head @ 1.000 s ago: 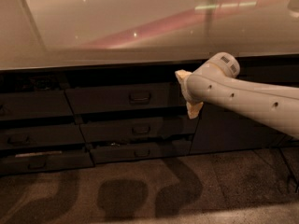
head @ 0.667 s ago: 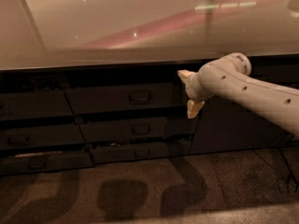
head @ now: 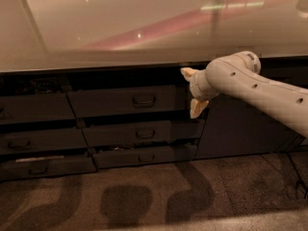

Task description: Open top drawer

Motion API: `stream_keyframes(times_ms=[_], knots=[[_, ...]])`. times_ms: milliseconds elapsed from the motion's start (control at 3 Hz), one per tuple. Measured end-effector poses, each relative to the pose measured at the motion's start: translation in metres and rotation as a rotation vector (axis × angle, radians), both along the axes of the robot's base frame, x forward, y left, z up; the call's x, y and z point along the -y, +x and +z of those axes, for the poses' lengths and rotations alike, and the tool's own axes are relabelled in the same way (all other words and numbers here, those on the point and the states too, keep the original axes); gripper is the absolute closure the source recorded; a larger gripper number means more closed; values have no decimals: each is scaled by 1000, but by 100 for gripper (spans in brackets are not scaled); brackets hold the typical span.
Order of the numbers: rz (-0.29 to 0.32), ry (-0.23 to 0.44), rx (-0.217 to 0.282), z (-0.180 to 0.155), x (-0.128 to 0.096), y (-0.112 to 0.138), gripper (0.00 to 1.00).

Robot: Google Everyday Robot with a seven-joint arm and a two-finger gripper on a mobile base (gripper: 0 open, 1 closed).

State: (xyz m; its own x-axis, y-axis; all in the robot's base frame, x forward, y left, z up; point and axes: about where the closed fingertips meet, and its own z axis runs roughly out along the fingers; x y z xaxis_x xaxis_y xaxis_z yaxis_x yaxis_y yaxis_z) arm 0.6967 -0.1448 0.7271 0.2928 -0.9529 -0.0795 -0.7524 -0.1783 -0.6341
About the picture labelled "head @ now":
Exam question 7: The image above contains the dark grey drawer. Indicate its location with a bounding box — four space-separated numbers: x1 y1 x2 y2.
67 85 186 117
0 93 74 124
93 144 197 169
83 119 205 147
0 128 87 155
0 155 96 182

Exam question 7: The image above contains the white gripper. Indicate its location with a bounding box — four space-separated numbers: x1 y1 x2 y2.
180 67 219 118

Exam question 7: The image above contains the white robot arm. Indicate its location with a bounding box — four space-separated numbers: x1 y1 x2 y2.
181 51 308 138

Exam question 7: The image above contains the dark grey cabinet door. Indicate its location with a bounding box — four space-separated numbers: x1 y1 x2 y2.
194 60 308 161

